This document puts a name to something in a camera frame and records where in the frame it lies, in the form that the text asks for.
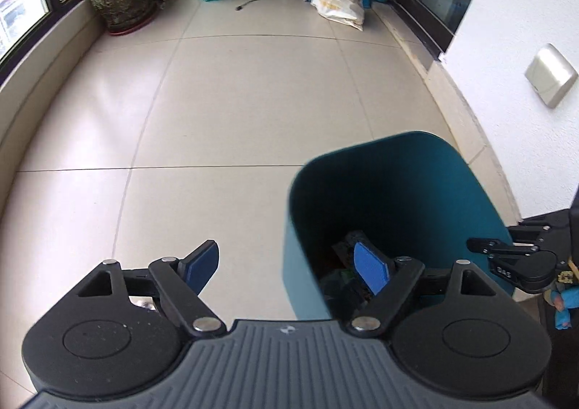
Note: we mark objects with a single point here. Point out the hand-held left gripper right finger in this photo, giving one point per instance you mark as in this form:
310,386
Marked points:
371,266

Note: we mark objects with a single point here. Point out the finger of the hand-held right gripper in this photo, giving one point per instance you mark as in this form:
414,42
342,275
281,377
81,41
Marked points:
520,262
540,228

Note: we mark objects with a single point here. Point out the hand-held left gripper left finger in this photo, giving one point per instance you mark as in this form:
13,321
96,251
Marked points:
203,264

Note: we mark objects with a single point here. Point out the teal plastic trash bin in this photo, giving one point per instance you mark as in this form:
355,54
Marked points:
407,183

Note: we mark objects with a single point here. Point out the person's right hand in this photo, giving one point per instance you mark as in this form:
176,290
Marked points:
563,314

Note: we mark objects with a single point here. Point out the red pot saucer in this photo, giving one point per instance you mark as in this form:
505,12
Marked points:
131,30

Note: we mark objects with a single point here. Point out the black framed window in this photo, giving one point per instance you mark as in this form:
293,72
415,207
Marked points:
18,6

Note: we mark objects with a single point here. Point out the beige wall socket cover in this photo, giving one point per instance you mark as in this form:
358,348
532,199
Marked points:
549,74

